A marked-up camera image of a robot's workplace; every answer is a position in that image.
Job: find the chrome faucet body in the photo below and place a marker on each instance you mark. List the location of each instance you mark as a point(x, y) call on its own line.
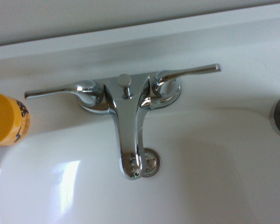
point(126, 121)

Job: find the chrome sink drain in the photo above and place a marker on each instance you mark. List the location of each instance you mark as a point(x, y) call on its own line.
point(154, 163)

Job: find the white sink vanity top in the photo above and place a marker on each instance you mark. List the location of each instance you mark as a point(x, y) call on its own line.
point(200, 186)

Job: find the orange round jar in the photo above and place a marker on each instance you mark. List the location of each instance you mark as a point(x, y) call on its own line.
point(4, 119)

